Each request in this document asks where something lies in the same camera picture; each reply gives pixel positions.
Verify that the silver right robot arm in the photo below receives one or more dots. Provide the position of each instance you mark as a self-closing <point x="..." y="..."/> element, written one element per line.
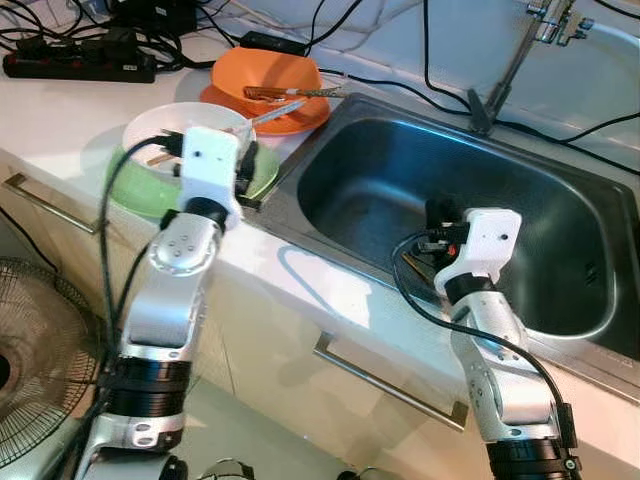
<point x="500" y="370"/>

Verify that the white bowl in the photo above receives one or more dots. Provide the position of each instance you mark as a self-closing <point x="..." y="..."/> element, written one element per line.
<point x="150" y="125"/>

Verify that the black power strip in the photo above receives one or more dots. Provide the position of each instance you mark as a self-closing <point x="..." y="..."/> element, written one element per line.
<point x="80" y="65"/>

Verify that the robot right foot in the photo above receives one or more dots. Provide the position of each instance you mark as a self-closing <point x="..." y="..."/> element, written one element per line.
<point x="365" y="474"/>

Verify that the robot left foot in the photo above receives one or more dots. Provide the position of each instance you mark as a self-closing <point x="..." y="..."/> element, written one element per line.
<point x="228" y="470"/>

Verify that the metal sink faucet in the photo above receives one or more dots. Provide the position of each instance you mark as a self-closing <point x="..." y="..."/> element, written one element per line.
<point x="510" y="70"/>

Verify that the black power adapter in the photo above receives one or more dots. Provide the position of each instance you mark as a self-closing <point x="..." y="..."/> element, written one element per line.
<point x="275" y="43"/>

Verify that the orange plate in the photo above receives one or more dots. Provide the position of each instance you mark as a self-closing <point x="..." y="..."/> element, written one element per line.
<point x="300" y="122"/>

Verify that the light green plate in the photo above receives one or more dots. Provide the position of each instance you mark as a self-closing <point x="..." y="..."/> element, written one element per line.
<point x="140" y="195"/>

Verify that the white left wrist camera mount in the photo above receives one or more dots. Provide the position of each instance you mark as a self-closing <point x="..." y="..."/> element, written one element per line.
<point x="210" y="165"/>

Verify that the black charger box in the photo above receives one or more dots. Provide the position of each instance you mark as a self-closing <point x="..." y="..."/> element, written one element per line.
<point x="150" y="15"/>

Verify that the stainless steel kitchen sink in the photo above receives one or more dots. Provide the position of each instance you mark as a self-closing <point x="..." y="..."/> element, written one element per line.
<point x="560" y="200"/>

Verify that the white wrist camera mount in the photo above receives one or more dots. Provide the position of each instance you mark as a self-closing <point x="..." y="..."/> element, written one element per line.
<point x="210" y="165"/>
<point x="485" y="245"/>

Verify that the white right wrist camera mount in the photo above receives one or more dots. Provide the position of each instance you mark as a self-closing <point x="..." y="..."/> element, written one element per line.
<point x="485" y="245"/>

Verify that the orange bowl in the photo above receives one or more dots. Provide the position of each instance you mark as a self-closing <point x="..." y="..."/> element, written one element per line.
<point x="265" y="70"/>

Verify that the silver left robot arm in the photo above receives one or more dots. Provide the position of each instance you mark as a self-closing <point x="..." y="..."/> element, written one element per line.
<point x="165" y="310"/>

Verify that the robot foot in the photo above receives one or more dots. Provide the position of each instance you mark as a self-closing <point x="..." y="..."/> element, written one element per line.
<point x="365" y="474"/>
<point x="228" y="470"/>

